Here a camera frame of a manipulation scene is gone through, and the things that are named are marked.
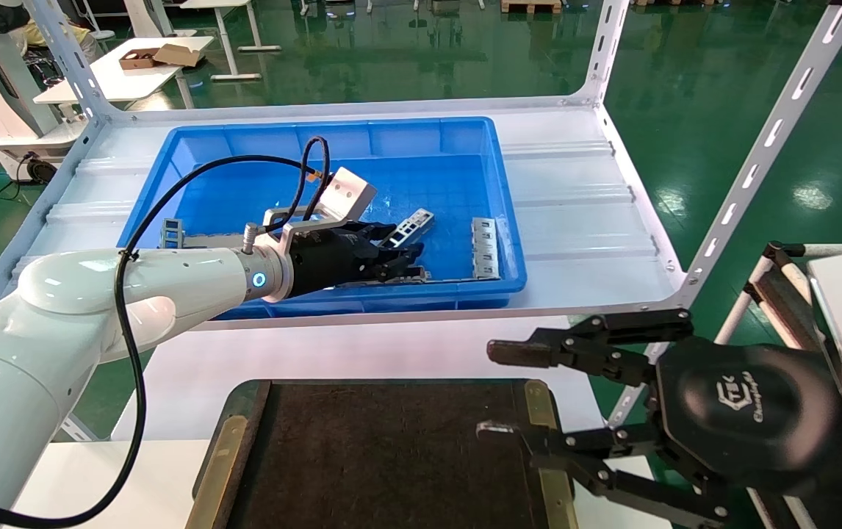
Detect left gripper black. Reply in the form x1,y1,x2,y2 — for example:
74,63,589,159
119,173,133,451
289,223,429,298

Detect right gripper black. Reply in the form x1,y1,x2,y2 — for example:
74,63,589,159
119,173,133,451
476,309,842,528

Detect slim grey slotted metal part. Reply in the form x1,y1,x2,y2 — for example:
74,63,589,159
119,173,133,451
383,209,436,251

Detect light grey slotted metal part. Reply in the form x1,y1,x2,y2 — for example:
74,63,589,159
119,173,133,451
471,217,502,281

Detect blue plastic bin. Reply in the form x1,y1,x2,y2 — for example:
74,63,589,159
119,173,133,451
118,116,528,320

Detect white slotted metal shelf rack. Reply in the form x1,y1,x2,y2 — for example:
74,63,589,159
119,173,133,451
0,0,842,442

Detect black tray with brass edges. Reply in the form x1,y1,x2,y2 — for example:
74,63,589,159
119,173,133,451
186,378,576,529

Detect white pipe cart black mats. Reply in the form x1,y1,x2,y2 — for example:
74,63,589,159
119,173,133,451
715,241,842,529

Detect wooden pallet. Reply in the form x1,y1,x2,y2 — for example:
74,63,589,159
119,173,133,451
500,0,563,15

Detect flat cardboard box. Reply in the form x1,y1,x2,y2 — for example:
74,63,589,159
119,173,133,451
153,43,206,68

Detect cardboard tray box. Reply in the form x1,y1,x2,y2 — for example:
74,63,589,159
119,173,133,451
118,48,165,71

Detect white work table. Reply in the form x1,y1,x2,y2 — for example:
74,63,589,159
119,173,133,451
33,35,216,105

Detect black caster wheel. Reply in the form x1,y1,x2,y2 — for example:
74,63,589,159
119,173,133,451
23,153,58,186

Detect person in yellow coat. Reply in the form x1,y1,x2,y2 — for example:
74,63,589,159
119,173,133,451
24,18,98,63

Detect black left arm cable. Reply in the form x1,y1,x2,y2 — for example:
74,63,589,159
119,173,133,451
0,136,331,529

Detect white table with pedestal leg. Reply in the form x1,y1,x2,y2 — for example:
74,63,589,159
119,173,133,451
171,0,282,82

